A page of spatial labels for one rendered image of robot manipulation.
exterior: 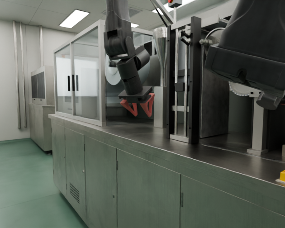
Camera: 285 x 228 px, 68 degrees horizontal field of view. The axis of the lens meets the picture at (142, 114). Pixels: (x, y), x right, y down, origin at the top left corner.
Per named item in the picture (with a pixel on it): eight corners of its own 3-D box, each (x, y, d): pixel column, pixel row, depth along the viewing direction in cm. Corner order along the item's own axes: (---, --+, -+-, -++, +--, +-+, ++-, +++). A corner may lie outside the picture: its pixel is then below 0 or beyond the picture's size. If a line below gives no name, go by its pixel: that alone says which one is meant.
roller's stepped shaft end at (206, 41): (197, 46, 89) (197, 38, 89) (206, 48, 93) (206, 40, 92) (203, 44, 86) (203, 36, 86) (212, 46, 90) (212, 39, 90)
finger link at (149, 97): (143, 110, 78) (135, 87, 73) (160, 111, 74) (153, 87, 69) (133, 121, 73) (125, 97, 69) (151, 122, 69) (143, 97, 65)
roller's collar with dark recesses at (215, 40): (202, 52, 94) (203, 37, 93) (211, 54, 98) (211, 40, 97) (215, 49, 89) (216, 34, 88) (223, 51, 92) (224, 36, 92)
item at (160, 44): (148, 126, 144) (148, 40, 139) (163, 125, 152) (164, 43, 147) (162, 129, 132) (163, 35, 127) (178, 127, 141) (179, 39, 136)
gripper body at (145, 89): (129, 91, 75) (122, 72, 72) (154, 91, 70) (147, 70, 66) (119, 100, 71) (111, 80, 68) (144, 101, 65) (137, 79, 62)
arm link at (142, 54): (102, 43, 63) (124, 38, 58) (123, 31, 70) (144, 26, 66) (115, 79, 68) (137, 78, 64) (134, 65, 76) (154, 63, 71)
